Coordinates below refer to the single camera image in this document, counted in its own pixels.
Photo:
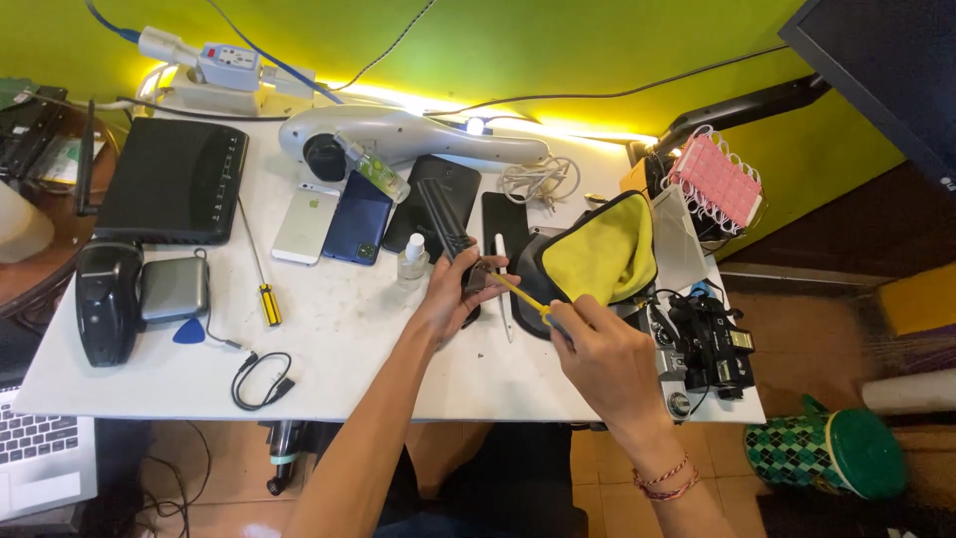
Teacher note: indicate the black router with antenna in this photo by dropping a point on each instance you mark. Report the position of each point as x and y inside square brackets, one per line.
[172, 179]

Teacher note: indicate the pink module sheet with rings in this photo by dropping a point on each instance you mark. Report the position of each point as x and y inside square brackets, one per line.
[713, 183]

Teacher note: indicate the blue smartphone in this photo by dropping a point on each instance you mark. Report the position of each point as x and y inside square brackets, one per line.
[357, 220]

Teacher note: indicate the person's right hand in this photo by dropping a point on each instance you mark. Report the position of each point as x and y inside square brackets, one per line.
[609, 366]

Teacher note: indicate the black barcode scanner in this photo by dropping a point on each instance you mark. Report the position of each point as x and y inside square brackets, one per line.
[108, 299]

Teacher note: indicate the long black keypad phone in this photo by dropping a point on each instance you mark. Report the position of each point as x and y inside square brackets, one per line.
[442, 217]

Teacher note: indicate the white plastic spudger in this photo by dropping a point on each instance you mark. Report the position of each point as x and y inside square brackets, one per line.
[502, 250]

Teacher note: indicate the black monitor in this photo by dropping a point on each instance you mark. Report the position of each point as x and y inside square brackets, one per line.
[881, 75]

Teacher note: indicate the grey power bank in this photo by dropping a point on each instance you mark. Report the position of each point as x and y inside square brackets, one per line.
[174, 289]

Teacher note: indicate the clear bottle with green label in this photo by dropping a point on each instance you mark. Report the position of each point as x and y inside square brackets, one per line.
[377, 173]

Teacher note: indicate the silver laptop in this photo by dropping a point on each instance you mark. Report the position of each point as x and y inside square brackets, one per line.
[41, 456]

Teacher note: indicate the white smartphone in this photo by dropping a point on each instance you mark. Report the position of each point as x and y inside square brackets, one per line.
[305, 224]

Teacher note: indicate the silver film camera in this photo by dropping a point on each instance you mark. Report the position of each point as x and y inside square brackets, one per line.
[671, 366]

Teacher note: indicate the person's black shorts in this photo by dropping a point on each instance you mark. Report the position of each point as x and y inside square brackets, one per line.
[493, 478]

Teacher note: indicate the black smartphone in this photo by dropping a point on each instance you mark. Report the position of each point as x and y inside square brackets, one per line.
[407, 213]

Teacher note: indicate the person's left hand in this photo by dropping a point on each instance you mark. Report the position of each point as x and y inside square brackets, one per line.
[442, 299]

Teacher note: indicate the white roll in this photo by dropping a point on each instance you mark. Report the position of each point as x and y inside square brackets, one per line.
[911, 392]

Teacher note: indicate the white handheld massager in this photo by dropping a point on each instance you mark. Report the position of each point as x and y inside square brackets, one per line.
[418, 134]

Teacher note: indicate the translucent plastic packet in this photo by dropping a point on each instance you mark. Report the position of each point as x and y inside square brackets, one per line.
[678, 239]

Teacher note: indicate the green patterned bin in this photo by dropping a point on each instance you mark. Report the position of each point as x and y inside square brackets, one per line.
[821, 448]

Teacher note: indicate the black glass screen panel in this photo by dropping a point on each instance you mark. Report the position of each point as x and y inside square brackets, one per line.
[505, 217]

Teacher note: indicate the yellow box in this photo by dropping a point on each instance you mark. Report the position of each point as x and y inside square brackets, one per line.
[922, 299]

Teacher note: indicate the blue triangular plastic pick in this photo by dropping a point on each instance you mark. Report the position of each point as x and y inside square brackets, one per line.
[190, 332]

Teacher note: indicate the white power strip with adapters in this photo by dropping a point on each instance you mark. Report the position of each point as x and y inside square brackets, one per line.
[224, 71]

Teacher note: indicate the yellow and black microfiber cloth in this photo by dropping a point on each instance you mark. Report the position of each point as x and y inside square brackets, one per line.
[601, 250]

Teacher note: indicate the small clear white-capped bottle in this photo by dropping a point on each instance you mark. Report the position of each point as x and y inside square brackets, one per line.
[412, 265]

